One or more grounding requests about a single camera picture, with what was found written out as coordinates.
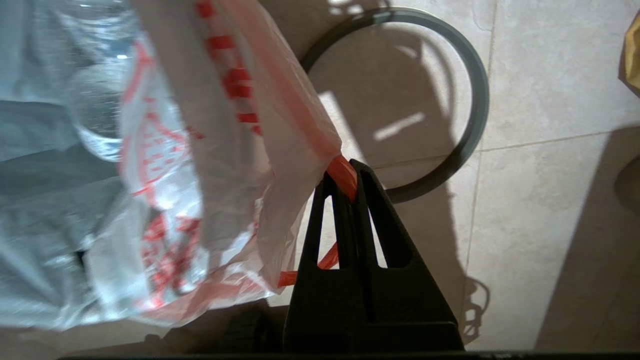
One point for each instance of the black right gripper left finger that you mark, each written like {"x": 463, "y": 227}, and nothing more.
{"x": 320, "y": 310}

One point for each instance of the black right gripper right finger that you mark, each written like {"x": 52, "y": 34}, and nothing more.
{"x": 415, "y": 315}

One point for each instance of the white red bag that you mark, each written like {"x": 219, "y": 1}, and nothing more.
{"x": 210, "y": 125}

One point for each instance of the yellow fabric bag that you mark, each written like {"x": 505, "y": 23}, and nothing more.
{"x": 632, "y": 55}

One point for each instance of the clear plastic water bottle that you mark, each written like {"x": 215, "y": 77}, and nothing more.
{"x": 100, "y": 100}

